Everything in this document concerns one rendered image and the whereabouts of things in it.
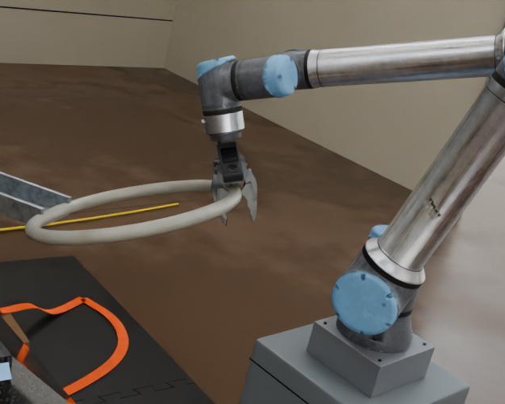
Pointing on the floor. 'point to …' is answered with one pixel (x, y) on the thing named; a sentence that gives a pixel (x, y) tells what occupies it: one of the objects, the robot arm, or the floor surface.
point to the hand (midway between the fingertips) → (238, 219)
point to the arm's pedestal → (330, 378)
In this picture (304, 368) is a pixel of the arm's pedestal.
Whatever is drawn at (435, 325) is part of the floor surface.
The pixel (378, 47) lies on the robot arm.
